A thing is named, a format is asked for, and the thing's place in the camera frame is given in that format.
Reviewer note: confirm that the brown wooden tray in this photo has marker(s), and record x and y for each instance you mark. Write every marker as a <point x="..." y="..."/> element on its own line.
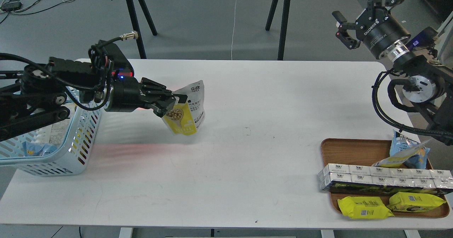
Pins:
<point x="366" y="152"/>

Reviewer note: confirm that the black barcode scanner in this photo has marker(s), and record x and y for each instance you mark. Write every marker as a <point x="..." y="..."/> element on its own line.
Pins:
<point x="124" y="68"/>

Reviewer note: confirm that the snacks inside basket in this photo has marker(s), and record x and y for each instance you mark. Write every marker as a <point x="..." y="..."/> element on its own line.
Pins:
<point x="48" y="139"/>

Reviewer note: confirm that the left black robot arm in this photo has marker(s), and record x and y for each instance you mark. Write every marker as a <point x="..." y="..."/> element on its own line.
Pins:
<point x="107" y="82"/>

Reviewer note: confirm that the yellow white snack pouch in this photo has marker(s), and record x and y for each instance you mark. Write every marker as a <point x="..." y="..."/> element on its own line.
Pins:
<point x="395" y="161"/>

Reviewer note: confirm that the silver carton pack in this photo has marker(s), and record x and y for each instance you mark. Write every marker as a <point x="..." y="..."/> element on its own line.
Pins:
<point x="381" y="181"/>

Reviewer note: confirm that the light blue plastic basket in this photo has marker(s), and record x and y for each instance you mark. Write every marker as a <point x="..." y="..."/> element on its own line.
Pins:
<point x="70" y="158"/>

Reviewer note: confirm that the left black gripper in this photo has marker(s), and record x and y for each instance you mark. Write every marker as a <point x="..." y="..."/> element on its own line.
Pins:
<point x="127" y="95"/>

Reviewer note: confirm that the yellow packet left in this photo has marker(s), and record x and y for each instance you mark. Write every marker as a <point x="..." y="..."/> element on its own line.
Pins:
<point x="364" y="208"/>

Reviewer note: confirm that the yellow packet right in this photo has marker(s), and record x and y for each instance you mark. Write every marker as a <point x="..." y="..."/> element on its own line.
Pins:
<point x="414" y="202"/>

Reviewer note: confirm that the yellow packet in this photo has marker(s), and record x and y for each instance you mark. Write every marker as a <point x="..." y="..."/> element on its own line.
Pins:
<point x="364" y="208"/>
<point x="414" y="202"/>

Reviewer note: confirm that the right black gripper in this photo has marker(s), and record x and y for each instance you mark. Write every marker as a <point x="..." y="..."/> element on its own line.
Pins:
<point x="377" y="33"/>

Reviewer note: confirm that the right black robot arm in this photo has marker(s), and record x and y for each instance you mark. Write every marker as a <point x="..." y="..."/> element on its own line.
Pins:
<point x="420" y="85"/>

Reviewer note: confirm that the blue snack bag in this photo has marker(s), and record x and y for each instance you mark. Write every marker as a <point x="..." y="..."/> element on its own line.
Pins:
<point x="415" y="160"/>

